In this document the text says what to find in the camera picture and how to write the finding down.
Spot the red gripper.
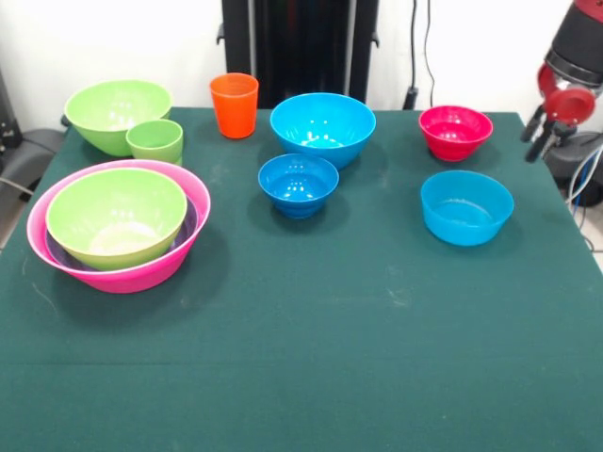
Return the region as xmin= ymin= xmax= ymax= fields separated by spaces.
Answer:
xmin=519 ymin=62 xmax=597 ymax=164

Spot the light blue straight-sided bowl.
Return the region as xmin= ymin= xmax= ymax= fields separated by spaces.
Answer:
xmin=419 ymin=169 xmax=515 ymax=247

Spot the purple bowl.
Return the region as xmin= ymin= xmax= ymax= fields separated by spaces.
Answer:
xmin=44 ymin=195 xmax=199 ymax=273

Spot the green bowl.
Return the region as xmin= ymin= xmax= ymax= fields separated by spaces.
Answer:
xmin=45 ymin=168 xmax=188 ymax=272
xmin=63 ymin=79 xmax=173 ymax=157

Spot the large pink bowl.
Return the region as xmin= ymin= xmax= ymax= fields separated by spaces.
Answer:
xmin=26 ymin=158 xmax=212 ymax=295

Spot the small pink bowl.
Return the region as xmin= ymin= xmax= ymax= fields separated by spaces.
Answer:
xmin=417 ymin=105 xmax=495 ymax=163

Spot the large blue bowl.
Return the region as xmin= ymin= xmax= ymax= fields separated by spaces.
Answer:
xmin=269 ymin=92 xmax=377 ymax=170

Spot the small dark blue bowl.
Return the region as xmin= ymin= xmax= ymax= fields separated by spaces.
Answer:
xmin=257 ymin=153 xmax=340 ymax=220

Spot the orange cup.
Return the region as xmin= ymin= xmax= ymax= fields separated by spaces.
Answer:
xmin=209 ymin=73 xmax=260 ymax=140

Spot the dark green table cloth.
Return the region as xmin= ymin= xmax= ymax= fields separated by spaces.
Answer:
xmin=0 ymin=106 xmax=603 ymax=452

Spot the green cup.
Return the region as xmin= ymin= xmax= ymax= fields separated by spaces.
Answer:
xmin=125 ymin=119 xmax=185 ymax=166

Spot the bundle of floor cables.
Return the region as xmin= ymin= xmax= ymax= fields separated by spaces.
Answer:
xmin=562 ymin=145 xmax=603 ymax=255

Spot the black wall cable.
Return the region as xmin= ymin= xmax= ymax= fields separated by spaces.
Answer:
xmin=404 ymin=0 xmax=437 ymax=112

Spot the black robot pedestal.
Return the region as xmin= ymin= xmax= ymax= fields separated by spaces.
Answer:
xmin=216 ymin=0 xmax=381 ymax=110

